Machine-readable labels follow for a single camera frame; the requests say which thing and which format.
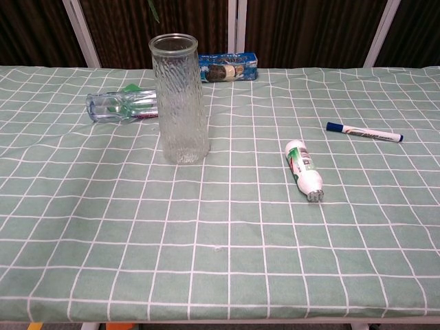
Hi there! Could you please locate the transparent textured glass vase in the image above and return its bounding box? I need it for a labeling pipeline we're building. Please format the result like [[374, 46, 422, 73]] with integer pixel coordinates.
[[148, 33, 211, 166]]

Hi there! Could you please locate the green white checked tablecloth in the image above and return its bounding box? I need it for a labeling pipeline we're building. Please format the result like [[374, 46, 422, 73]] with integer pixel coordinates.
[[0, 65, 440, 324]]

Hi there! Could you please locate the small white green-label bottle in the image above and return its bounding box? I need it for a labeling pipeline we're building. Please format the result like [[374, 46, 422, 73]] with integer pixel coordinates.
[[284, 139, 325, 203]]

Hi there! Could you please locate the blue cookie box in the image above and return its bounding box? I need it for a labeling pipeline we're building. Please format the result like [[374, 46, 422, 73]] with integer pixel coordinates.
[[198, 52, 260, 84]]

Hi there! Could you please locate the clear plastic water bottle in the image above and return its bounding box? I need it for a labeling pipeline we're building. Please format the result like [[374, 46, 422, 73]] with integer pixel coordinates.
[[85, 89, 160, 123]]

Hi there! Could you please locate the white blue whiteboard marker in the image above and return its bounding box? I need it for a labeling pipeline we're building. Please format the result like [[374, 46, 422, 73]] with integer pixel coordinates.
[[325, 122, 405, 143]]

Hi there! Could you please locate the dark brown corrugated panel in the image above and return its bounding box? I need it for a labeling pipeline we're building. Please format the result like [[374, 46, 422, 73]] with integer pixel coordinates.
[[0, 0, 87, 68], [245, 0, 388, 69], [78, 0, 230, 70], [375, 0, 440, 68]]

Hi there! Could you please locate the white partition post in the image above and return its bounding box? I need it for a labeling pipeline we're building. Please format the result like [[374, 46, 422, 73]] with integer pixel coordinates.
[[362, 0, 403, 68], [61, 0, 102, 69], [226, 0, 248, 69]]

